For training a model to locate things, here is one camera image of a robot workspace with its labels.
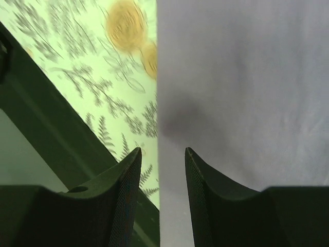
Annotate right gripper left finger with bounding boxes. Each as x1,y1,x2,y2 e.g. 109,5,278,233
1,148,142,246

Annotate floral table cloth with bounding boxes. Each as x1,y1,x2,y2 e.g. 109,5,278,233
1,1,160,207

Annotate purple t shirt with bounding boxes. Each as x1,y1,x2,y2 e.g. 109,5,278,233
157,1,328,246

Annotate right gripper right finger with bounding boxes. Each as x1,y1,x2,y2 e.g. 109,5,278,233
185,148,328,246

